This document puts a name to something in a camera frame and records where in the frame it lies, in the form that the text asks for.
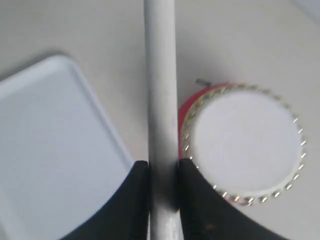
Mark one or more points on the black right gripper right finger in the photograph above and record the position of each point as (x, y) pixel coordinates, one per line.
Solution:
(205, 215)

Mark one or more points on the white drumstick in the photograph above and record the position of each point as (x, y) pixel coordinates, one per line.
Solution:
(163, 147)

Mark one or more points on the white rectangular plastic tray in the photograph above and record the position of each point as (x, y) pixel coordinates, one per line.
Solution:
(61, 158)

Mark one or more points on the small red drum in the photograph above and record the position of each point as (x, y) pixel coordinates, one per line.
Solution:
(245, 140)

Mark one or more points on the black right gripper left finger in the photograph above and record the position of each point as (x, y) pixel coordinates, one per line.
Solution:
(126, 214)

